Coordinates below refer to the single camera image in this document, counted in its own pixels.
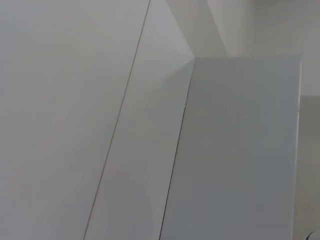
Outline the grey white board panel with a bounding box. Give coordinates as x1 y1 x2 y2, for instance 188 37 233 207
159 53 302 240

